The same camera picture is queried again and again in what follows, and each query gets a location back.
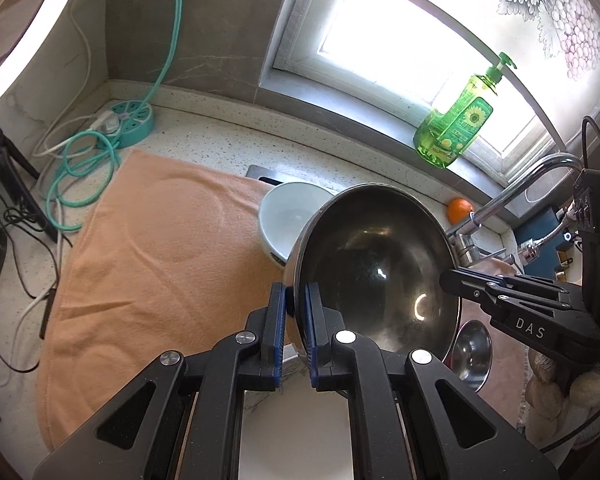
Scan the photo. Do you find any green dish soap bottle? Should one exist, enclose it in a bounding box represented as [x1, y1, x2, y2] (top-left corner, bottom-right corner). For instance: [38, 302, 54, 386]
[413, 51, 517, 168]

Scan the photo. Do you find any pull-out sprayer with hose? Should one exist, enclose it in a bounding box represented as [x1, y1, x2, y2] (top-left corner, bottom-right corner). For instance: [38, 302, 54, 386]
[516, 200, 581, 266]

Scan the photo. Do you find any teal round power strip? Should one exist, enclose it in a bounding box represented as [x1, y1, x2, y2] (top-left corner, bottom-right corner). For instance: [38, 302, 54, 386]
[96, 100, 156, 149]

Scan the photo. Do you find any orange fruit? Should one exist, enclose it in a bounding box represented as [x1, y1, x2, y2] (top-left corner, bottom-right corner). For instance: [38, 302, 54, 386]
[446, 198, 475, 224]

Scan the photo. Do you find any black inline cable box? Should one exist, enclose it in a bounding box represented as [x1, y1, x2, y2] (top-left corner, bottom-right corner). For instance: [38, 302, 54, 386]
[39, 285, 58, 340]

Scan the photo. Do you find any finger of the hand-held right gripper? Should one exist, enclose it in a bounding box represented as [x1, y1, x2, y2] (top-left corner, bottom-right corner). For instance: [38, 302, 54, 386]
[440, 271, 572, 317]
[457, 269, 585, 307]

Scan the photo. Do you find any grey metal countertop vent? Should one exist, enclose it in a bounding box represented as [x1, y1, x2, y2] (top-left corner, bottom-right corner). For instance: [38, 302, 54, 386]
[246, 164, 301, 188]

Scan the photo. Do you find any light green ceramic bowl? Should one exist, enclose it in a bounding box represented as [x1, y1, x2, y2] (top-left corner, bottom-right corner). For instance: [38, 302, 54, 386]
[257, 181, 338, 272]

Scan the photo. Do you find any black tripod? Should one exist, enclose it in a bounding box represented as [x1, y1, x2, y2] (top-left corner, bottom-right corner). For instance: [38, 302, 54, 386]
[0, 114, 60, 243]

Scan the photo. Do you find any black looped cable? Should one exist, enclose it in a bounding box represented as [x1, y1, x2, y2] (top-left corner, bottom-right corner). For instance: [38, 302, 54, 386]
[0, 210, 73, 375]

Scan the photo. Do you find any small red steel bowl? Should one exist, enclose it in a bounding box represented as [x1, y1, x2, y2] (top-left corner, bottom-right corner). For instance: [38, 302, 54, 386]
[451, 320, 494, 394]

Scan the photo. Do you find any blue box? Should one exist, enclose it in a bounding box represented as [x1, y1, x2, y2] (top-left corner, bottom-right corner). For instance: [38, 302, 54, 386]
[515, 207, 586, 286]

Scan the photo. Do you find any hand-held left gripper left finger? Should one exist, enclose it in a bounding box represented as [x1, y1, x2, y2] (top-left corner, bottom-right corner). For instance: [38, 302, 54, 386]
[32, 282, 287, 480]

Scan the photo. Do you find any white plug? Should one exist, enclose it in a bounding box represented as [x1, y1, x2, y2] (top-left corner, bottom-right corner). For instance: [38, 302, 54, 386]
[96, 111, 122, 137]

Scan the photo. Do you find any white power cable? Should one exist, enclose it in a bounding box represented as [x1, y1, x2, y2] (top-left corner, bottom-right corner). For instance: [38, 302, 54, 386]
[32, 0, 111, 158]

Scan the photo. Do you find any teal cable reel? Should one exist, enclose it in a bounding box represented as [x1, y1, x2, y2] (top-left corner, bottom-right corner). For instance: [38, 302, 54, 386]
[46, 0, 188, 233]

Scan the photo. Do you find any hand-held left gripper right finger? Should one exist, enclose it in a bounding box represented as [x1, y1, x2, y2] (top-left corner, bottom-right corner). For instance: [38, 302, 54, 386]
[304, 282, 561, 480]

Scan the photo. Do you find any large stainless steel bowl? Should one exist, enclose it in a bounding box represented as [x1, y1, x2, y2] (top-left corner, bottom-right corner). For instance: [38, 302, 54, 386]
[281, 184, 464, 376]

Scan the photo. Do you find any frosted window with flower print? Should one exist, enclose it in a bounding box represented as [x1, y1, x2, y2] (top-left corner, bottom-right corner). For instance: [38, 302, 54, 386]
[257, 0, 600, 201]

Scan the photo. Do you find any person's right hand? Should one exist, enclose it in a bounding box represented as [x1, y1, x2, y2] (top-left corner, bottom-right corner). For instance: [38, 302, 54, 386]
[525, 350, 600, 448]

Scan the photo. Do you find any orange towel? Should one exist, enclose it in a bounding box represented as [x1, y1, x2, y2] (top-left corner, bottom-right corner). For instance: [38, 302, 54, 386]
[35, 147, 531, 461]

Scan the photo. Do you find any chrome kitchen faucet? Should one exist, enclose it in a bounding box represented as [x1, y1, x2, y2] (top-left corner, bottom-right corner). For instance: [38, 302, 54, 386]
[445, 152, 588, 267]

